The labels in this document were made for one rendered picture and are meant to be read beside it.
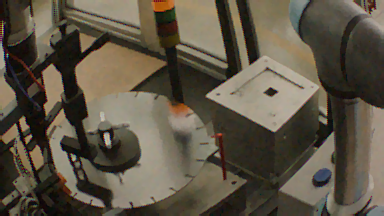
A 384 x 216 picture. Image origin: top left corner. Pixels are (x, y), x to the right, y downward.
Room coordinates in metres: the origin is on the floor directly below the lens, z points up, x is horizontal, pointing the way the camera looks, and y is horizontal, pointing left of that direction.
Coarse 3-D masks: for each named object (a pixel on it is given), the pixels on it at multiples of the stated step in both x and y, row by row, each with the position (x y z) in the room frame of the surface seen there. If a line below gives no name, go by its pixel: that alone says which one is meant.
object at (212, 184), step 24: (24, 0) 0.78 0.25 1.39; (24, 24) 0.81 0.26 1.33; (24, 48) 0.80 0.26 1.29; (48, 48) 0.85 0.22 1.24; (24, 72) 0.79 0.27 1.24; (24, 96) 0.79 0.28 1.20; (48, 144) 0.82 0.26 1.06; (216, 168) 0.96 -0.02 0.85; (48, 192) 0.85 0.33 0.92; (192, 192) 0.90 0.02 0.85; (216, 192) 0.89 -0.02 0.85; (240, 192) 0.90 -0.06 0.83; (264, 192) 0.95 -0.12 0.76
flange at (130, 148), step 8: (96, 136) 0.96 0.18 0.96; (120, 136) 0.95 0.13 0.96; (128, 136) 0.95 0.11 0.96; (136, 136) 0.95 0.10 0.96; (96, 144) 0.93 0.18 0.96; (104, 144) 0.91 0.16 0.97; (112, 144) 0.91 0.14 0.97; (120, 144) 0.92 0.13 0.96; (128, 144) 0.93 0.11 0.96; (136, 144) 0.92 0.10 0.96; (104, 152) 0.91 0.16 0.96; (112, 152) 0.91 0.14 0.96; (120, 152) 0.91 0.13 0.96; (128, 152) 0.90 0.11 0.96; (136, 152) 0.90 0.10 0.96; (96, 160) 0.89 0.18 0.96; (104, 160) 0.89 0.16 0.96; (112, 160) 0.89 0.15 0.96; (120, 160) 0.89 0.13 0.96; (128, 160) 0.89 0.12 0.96; (104, 168) 0.88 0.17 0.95; (112, 168) 0.87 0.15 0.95
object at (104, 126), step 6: (102, 114) 0.97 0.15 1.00; (102, 120) 0.95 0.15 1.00; (102, 126) 0.93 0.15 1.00; (108, 126) 0.92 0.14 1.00; (114, 126) 0.93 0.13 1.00; (120, 126) 0.93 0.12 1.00; (126, 126) 0.93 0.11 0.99; (90, 132) 0.92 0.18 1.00; (96, 132) 0.92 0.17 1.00; (102, 132) 0.92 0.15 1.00; (108, 132) 0.92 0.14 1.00; (102, 138) 0.92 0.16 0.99; (108, 138) 0.90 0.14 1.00; (114, 138) 0.92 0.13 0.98; (108, 144) 0.88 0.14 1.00
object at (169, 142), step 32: (128, 96) 1.08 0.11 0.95; (160, 96) 1.06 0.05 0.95; (64, 128) 1.01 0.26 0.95; (96, 128) 1.00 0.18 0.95; (128, 128) 0.98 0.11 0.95; (160, 128) 0.97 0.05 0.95; (192, 128) 0.96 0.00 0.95; (64, 160) 0.91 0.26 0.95; (160, 160) 0.89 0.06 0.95; (192, 160) 0.88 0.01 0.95; (96, 192) 0.81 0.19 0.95; (128, 192) 0.81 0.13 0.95; (160, 192) 0.80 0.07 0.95
